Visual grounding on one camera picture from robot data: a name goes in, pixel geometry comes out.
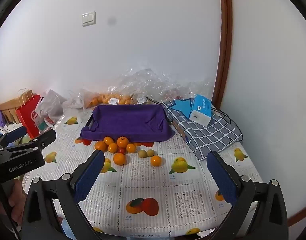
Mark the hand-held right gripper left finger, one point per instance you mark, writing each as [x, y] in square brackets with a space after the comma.
[89, 175]

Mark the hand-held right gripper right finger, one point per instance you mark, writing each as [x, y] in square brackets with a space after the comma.
[223, 177]

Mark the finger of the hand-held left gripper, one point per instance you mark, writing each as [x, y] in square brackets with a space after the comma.
[15, 133]
[40, 140]

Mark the purple towel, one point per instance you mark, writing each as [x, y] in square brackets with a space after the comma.
[128, 120]

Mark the person's left hand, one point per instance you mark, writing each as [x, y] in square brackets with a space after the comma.
[17, 201]

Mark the red paper bag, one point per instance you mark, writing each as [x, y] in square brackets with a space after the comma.
[28, 120]

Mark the white plastic bag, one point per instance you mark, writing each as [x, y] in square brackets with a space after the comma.
[50, 102]

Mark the orange with stem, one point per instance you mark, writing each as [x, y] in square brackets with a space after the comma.
[123, 142]

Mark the grey checked folded bedding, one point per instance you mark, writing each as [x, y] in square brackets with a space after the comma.
[208, 132]

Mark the translucent plastic bag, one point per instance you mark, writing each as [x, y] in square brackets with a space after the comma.
[73, 102]

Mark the blue tissue pack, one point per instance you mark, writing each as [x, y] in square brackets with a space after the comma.
[200, 110]

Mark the clear plastic bag of oranges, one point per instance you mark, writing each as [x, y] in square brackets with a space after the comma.
[110, 99]

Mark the brown wooden baseboard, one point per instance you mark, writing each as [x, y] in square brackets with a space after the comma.
[301, 217]

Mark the crumpled clear plastic bags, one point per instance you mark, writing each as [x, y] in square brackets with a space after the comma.
[153, 82]

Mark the brown wooden door frame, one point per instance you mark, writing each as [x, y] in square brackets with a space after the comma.
[226, 55]

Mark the white light switch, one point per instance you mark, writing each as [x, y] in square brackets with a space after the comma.
[88, 18]

